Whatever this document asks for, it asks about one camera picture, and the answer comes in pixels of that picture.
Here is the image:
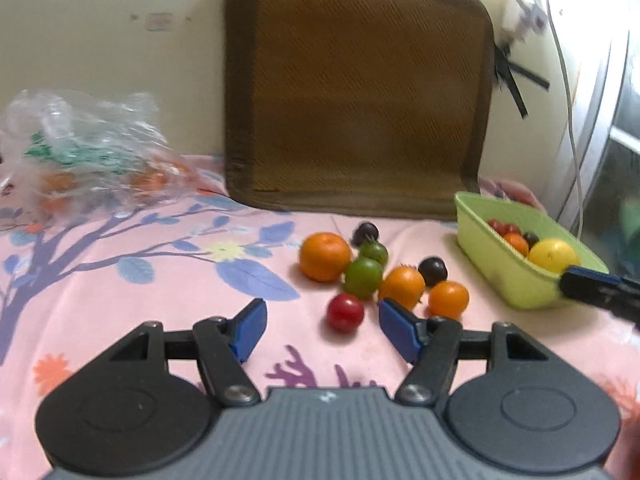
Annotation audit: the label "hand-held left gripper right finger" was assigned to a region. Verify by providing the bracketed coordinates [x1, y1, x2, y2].
[378, 298, 566, 407]

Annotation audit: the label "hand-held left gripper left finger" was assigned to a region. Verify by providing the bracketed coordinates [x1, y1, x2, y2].
[89, 298, 267, 407]

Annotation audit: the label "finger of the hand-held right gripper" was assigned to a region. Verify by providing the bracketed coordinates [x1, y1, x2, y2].
[558, 266, 640, 332]

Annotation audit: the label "red tomato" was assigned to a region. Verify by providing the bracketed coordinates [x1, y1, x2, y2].
[327, 294, 365, 333]

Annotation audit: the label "yellow lemon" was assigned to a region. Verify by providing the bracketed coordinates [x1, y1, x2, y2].
[528, 239, 581, 275]

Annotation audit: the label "large green tomato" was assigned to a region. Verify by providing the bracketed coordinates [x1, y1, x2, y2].
[343, 257, 384, 297]

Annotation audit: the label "dark purple cherry tomato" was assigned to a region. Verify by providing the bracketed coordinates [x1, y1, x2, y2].
[353, 222, 380, 246]
[418, 256, 448, 287]

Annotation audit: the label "small green tomato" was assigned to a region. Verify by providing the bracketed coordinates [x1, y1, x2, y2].
[361, 241, 389, 267]

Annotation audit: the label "green plastic basket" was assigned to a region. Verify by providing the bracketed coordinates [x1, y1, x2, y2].
[454, 191, 610, 310]

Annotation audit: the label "large orange mandarin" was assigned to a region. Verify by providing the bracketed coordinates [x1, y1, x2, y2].
[299, 232, 352, 283]

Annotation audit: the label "small orange tomato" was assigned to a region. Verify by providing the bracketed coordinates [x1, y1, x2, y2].
[503, 233, 530, 258]

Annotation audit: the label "small red cherry tomatoes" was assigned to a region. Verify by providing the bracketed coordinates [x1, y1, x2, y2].
[487, 218, 522, 237]

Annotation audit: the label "aluminium sliding window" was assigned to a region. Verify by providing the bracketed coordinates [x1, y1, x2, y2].
[552, 5, 640, 281]

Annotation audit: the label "brown woven seat mat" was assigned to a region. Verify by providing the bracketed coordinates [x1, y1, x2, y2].
[223, 0, 497, 221]

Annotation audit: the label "clear plastic bag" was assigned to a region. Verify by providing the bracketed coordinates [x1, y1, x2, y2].
[0, 89, 193, 223]

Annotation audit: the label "white cable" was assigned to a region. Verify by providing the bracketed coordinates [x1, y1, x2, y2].
[509, 0, 586, 239]

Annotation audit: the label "black strap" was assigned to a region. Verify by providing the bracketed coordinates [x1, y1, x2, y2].
[494, 42, 551, 120]

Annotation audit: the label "white wall charger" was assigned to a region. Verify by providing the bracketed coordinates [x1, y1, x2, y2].
[501, 0, 549, 41]

